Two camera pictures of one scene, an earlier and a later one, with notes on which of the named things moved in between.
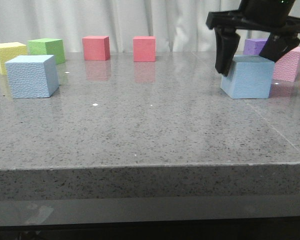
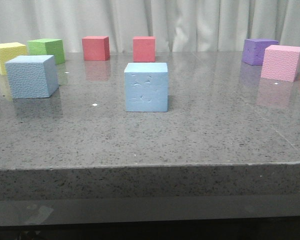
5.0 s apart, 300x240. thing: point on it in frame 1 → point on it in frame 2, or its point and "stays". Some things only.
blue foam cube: (32, 76) stays
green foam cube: (46, 46) stays
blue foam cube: (251, 77) → (146, 87)
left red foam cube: (96, 48) stays
